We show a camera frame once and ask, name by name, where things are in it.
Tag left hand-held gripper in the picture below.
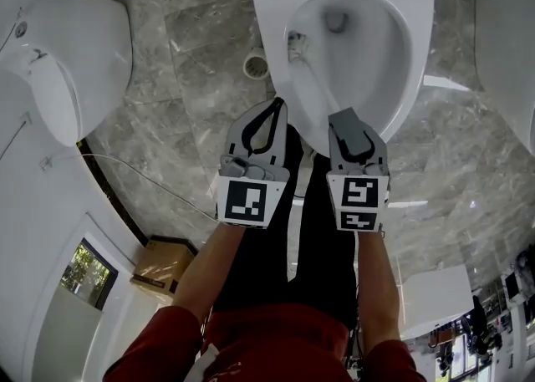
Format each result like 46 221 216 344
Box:
216 97 292 232

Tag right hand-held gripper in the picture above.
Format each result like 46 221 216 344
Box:
325 112 392 233

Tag white toilet brush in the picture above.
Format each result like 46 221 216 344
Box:
285 28 370 156

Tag white open-lid toilet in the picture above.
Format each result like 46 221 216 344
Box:
235 0 516 160

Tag person's left forearm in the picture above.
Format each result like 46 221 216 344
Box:
171 222 248 323

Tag person's right forearm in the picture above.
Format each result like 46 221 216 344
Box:
354 228 405 353

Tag white closed-lid toilet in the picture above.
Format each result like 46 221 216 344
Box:
473 0 535 156

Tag white egg-shaped toilet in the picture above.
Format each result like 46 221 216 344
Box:
0 0 135 149

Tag black trousers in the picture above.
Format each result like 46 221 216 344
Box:
211 124 361 332

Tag small brown cardboard box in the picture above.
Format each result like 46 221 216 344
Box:
130 235 198 297

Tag white boxy appliance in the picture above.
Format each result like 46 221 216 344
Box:
398 262 476 340

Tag red shirt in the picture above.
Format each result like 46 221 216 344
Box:
101 302 428 382

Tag cluttered background equipment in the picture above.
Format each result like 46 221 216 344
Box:
428 246 535 382

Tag window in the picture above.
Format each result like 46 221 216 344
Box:
60 237 120 312

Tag thin white cable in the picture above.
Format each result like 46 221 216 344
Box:
45 153 219 223

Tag black cable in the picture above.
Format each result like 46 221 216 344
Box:
344 278 367 377

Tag left grey shoulder strap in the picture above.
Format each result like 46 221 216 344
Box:
189 342 222 382

